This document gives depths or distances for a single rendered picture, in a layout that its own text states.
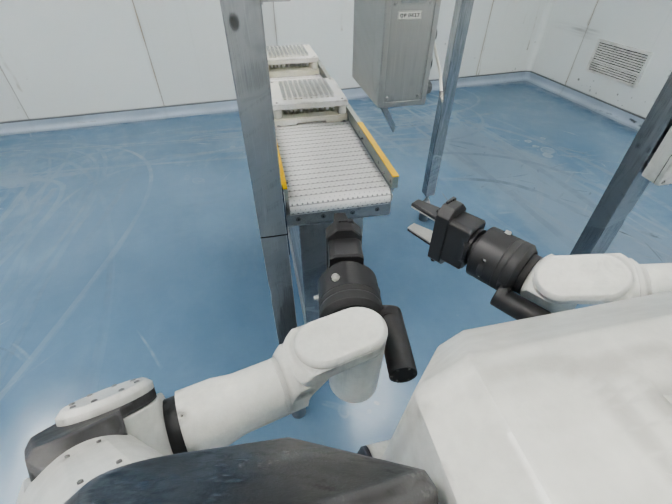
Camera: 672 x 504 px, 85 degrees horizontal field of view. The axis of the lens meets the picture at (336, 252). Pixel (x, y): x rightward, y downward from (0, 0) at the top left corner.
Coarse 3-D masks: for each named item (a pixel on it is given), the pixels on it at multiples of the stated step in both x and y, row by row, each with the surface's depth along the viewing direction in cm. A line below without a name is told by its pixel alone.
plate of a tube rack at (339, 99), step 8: (328, 80) 135; (272, 88) 128; (336, 88) 128; (272, 96) 122; (280, 96) 122; (336, 96) 122; (344, 96) 122; (280, 104) 116; (288, 104) 117; (296, 104) 117; (304, 104) 118; (312, 104) 118; (320, 104) 119; (328, 104) 119; (336, 104) 120; (344, 104) 120
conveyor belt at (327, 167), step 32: (288, 128) 120; (320, 128) 120; (352, 128) 120; (288, 160) 103; (320, 160) 103; (352, 160) 103; (288, 192) 91; (320, 192) 91; (352, 192) 91; (384, 192) 92
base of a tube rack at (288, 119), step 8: (288, 112) 123; (304, 112) 123; (312, 112) 123; (320, 112) 123; (328, 112) 123; (336, 112) 123; (280, 120) 119; (288, 120) 120; (296, 120) 120; (304, 120) 121; (312, 120) 122; (320, 120) 124; (328, 120) 123; (336, 120) 123
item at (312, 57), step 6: (306, 48) 171; (276, 54) 163; (288, 54) 163; (312, 54) 163; (270, 60) 156; (276, 60) 156; (282, 60) 157; (288, 60) 157; (294, 60) 158; (300, 60) 158; (306, 60) 159; (312, 60) 159; (318, 60) 160
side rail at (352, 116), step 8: (320, 64) 164; (320, 72) 162; (352, 112) 121; (352, 120) 120; (360, 120) 116; (360, 128) 112; (360, 136) 113; (368, 144) 106; (376, 152) 99; (376, 160) 100; (384, 168) 95; (384, 176) 95; (392, 184) 91
